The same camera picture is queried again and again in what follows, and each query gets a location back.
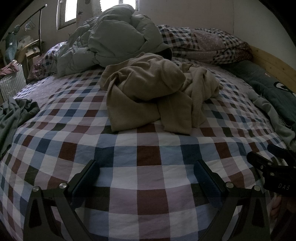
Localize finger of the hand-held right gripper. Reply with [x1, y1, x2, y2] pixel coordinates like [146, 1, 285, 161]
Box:
[267, 144, 296, 163]
[246, 152, 279, 174]

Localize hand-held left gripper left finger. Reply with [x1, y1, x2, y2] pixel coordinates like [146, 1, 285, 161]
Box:
[23, 159, 100, 241]

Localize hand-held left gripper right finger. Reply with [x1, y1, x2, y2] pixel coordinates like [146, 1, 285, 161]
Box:
[194, 159, 271, 241]

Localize beige fleece garment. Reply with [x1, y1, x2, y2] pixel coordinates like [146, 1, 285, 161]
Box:
[100, 53, 223, 135]

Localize metal clothes rack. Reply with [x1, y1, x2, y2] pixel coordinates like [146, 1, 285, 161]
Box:
[21, 3, 48, 56]

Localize person's right hand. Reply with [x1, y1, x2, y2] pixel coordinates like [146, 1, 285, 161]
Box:
[270, 197, 296, 219]

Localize dark teal plush blanket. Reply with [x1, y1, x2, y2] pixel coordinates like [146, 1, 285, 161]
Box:
[222, 59, 296, 149]

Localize checkered bed sheet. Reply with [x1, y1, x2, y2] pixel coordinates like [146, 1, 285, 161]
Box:
[0, 42, 289, 241]

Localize wooden headboard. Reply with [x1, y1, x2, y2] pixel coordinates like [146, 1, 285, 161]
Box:
[248, 44, 296, 93]

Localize grey-green garment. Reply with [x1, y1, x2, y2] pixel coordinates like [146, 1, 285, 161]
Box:
[0, 97, 41, 158]

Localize white ribbed radiator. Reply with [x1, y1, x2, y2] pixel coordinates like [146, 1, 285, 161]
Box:
[0, 70, 27, 102]

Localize purple floral pillow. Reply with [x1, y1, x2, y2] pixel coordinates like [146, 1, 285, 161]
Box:
[28, 42, 67, 81]

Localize checkered folded quilt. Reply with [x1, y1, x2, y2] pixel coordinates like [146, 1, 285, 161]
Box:
[157, 24, 253, 64]

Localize cardboard boxes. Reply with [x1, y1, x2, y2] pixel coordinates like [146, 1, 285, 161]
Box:
[23, 39, 46, 77]

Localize pink cloth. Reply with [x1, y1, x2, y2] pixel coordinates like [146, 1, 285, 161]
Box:
[0, 61, 20, 76]

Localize pale green puffy duvet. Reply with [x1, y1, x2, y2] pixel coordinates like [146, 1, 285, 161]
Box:
[57, 5, 173, 78]

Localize teal plush toy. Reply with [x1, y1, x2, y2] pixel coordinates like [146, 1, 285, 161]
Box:
[5, 24, 21, 66]

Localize window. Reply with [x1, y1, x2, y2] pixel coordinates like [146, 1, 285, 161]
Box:
[57, 0, 140, 30]

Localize wire hangers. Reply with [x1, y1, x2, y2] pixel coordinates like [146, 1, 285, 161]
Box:
[24, 20, 36, 32]

